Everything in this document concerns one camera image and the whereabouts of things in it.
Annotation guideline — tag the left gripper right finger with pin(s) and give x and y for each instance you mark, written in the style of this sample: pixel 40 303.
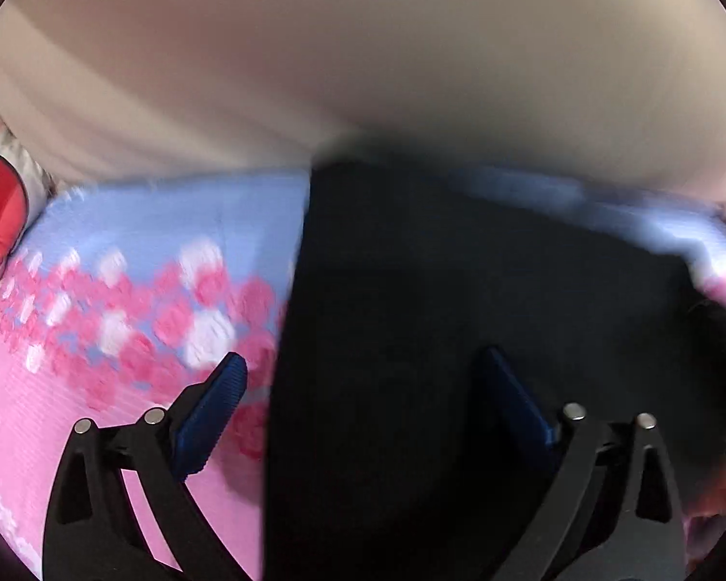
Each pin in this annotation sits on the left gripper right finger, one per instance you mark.
pixel 580 498

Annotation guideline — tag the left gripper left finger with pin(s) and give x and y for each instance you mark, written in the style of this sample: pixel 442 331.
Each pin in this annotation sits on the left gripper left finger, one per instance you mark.
pixel 91 530

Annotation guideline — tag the black pants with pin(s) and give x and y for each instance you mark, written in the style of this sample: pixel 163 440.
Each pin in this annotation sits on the black pants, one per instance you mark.
pixel 379 443

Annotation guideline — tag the person's right hand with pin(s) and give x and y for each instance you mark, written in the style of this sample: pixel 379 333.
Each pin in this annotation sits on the person's right hand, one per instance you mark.
pixel 707 518

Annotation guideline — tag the pink floral bed sheet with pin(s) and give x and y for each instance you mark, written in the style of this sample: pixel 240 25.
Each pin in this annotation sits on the pink floral bed sheet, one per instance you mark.
pixel 116 299

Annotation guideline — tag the white red cartoon pillow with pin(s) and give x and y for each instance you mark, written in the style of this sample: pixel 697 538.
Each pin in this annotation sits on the white red cartoon pillow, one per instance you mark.
pixel 0 211

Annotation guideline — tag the beige headboard cushion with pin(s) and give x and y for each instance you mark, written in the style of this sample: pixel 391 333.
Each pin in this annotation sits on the beige headboard cushion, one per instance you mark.
pixel 624 91

